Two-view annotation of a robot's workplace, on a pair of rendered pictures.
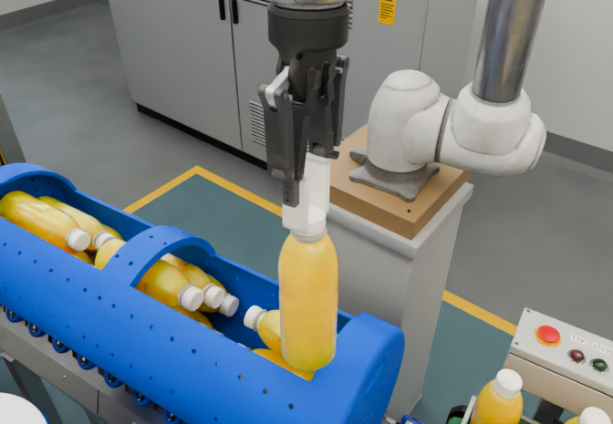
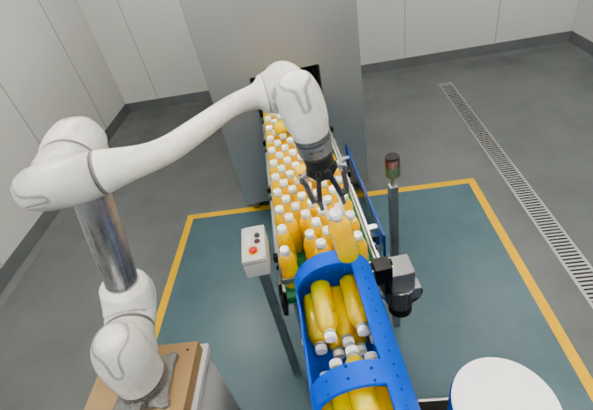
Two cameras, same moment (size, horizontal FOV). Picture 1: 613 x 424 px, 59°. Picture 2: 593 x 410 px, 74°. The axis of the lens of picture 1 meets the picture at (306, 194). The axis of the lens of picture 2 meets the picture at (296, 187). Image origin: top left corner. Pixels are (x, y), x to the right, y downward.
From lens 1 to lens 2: 1.26 m
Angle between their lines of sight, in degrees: 87
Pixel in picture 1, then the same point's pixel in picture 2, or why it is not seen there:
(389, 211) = (192, 359)
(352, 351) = (331, 257)
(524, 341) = (260, 255)
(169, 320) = (376, 327)
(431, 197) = (166, 347)
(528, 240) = not seen: outside the picture
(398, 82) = (121, 337)
